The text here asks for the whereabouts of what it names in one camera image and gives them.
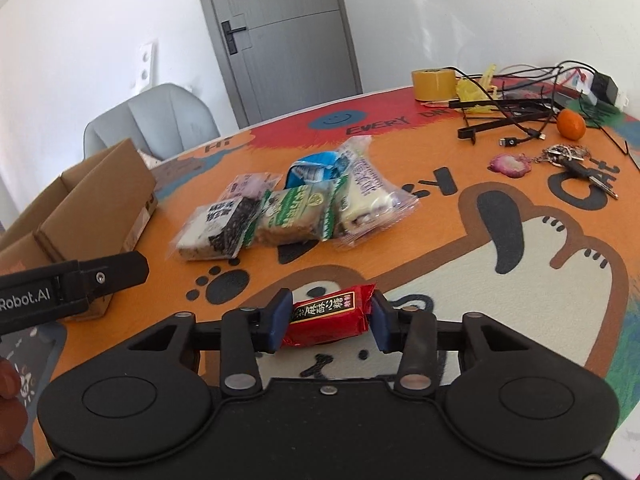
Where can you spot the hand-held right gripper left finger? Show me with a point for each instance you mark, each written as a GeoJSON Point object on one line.
{"type": "Point", "coordinates": [280, 320]}

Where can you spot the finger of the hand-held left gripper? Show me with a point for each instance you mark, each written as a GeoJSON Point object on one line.
{"type": "Point", "coordinates": [110, 272]}

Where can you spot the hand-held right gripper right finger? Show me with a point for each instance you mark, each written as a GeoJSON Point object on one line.
{"type": "Point", "coordinates": [378, 325]}

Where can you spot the red snack packet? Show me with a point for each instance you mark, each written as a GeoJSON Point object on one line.
{"type": "Point", "coordinates": [327, 317]}

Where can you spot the cardboard box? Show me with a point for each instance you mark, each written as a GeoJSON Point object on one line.
{"type": "Point", "coordinates": [90, 210]}

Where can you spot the green and white snack packet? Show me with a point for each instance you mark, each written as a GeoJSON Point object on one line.
{"type": "Point", "coordinates": [295, 215]}

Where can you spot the black and white snack packet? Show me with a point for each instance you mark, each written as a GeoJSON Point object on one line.
{"type": "Point", "coordinates": [220, 227]}

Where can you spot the long clear cream snack packet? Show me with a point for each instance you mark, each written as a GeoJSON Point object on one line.
{"type": "Point", "coordinates": [370, 195]}

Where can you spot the pink snack packet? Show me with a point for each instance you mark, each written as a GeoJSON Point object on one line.
{"type": "Point", "coordinates": [245, 187]}

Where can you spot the blue and white snack packet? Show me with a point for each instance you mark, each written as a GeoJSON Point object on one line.
{"type": "Point", "coordinates": [315, 167]}

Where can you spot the person's left hand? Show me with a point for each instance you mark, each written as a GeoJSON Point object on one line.
{"type": "Point", "coordinates": [10, 420]}

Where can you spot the white spotted cushion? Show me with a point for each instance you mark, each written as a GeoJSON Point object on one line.
{"type": "Point", "coordinates": [149, 159]}

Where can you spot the grey upholstered chair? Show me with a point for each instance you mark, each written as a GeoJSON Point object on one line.
{"type": "Point", "coordinates": [165, 115]}

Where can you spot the white foam piece with holes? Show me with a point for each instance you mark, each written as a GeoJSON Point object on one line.
{"type": "Point", "coordinates": [145, 65]}

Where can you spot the yellow tape roll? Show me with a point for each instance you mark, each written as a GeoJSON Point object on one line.
{"type": "Point", "coordinates": [434, 85]}

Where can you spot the yellow plastic bag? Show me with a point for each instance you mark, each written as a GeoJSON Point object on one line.
{"type": "Point", "coordinates": [470, 91]}

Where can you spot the bunch of keys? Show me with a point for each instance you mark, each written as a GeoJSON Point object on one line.
{"type": "Point", "coordinates": [575, 160]}

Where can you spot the grey door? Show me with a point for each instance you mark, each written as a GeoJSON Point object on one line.
{"type": "Point", "coordinates": [285, 50]}

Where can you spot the tangerine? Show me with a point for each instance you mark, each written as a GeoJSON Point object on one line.
{"type": "Point", "coordinates": [571, 124]}

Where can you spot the white power strip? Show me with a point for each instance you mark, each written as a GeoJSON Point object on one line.
{"type": "Point", "coordinates": [580, 80]}

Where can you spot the black power adapter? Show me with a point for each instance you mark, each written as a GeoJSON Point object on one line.
{"type": "Point", "coordinates": [606, 87]}

